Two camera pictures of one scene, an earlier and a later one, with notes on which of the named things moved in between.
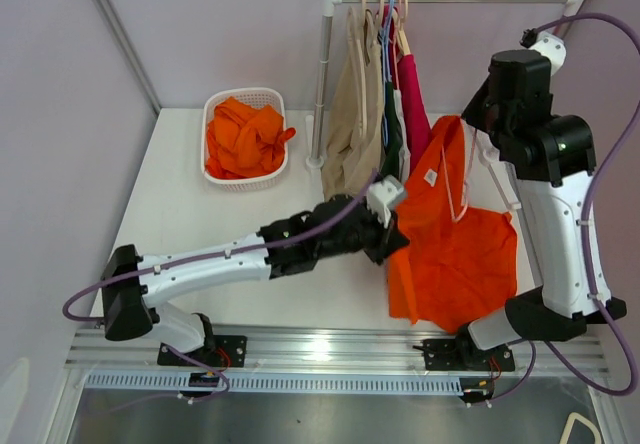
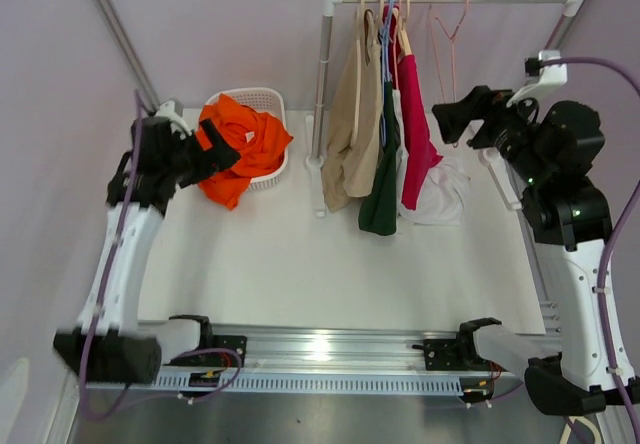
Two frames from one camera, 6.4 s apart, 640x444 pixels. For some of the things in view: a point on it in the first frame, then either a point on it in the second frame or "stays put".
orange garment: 454,268 to 259,138
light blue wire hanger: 384,38 stays put
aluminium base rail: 410,359 stays put
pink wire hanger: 465,176 to 450,37
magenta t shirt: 416,120 stays put
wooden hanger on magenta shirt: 398,25 stays put
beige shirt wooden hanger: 381,2 stays put
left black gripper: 388,239 to 220,155
